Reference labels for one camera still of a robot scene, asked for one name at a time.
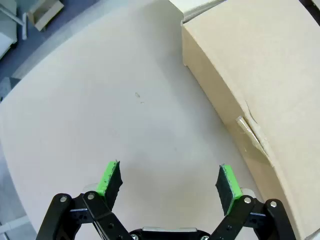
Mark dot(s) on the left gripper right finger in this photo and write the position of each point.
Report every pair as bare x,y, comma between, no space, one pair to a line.
228,190

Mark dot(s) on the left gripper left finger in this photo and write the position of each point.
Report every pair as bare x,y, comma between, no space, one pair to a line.
110,185

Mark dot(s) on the large cardboard packing box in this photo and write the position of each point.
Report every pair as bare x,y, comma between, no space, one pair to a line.
262,75

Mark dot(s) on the small open cardboard box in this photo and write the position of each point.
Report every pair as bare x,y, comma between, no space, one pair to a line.
46,12

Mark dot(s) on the white cabinet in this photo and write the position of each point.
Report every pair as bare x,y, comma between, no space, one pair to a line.
6,37

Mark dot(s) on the white table frame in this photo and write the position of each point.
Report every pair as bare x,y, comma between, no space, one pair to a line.
24,27

